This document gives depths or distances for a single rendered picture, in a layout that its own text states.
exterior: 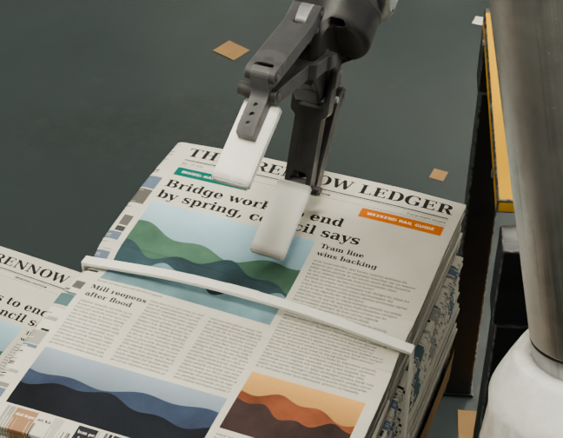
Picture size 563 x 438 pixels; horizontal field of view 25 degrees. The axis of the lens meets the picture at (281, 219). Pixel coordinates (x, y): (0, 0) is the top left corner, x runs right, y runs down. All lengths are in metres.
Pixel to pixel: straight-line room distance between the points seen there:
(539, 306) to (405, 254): 0.40
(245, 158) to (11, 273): 0.54
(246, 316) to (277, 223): 0.09
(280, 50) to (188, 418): 0.28
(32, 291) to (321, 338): 0.48
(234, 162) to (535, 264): 0.33
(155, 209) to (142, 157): 1.82
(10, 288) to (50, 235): 1.35
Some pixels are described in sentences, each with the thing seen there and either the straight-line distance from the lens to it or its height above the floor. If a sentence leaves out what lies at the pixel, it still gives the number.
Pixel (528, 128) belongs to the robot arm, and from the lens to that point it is 0.64.
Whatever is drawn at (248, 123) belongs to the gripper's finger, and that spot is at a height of 1.22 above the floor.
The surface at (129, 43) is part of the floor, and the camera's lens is 3.35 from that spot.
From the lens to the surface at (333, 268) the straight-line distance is 1.06.
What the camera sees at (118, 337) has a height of 1.06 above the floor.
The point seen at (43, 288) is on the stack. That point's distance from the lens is 1.41.
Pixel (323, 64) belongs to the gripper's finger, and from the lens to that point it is 1.02.
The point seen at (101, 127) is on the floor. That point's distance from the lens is 3.05.
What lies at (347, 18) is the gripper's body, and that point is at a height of 1.24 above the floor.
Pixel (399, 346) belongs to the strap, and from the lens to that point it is 1.00.
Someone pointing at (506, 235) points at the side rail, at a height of 0.80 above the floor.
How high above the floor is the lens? 1.78
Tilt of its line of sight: 40 degrees down
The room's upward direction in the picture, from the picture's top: straight up
